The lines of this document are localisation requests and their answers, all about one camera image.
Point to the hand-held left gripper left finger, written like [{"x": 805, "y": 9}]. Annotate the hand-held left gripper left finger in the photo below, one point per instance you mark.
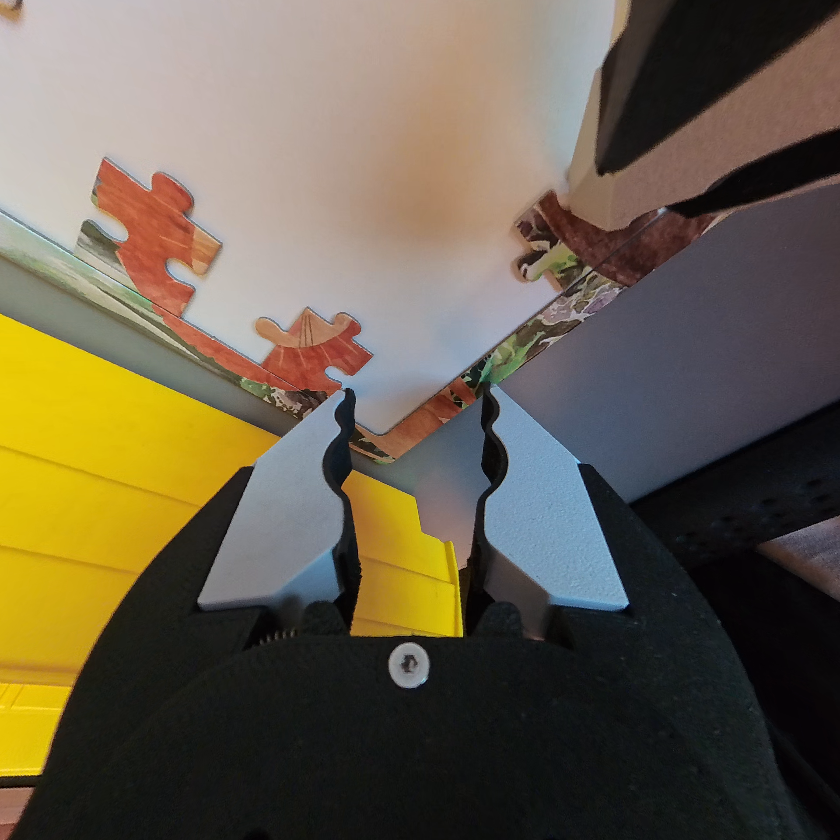
[{"x": 282, "y": 525}]

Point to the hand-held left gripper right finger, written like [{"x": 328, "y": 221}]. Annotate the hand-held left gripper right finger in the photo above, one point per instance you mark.
[{"x": 551, "y": 525}]

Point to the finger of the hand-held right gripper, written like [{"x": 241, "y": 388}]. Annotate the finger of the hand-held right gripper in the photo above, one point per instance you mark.
[{"x": 590, "y": 190}]

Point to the brown green puzzle piece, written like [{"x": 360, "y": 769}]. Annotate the brown green puzzle piece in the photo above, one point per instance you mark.
[{"x": 551, "y": 262}]

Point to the yellow plastic bin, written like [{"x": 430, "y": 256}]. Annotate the yellow plastic bin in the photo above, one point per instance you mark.
[{"x": 98, "y": 459}]

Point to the jigsaw puzzle board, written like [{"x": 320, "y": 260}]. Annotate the jigsaw puzzle board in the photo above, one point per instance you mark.
[{"x": 328, "y": 164}]

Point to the red tan puzzle piece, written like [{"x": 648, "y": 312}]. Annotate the red tan puzzle piece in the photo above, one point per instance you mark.
[{"x": 315, "y": 354}]

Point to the black perforated panel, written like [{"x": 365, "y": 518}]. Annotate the black perforated panel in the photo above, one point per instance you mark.
[{"x": 754, "y": 472}]

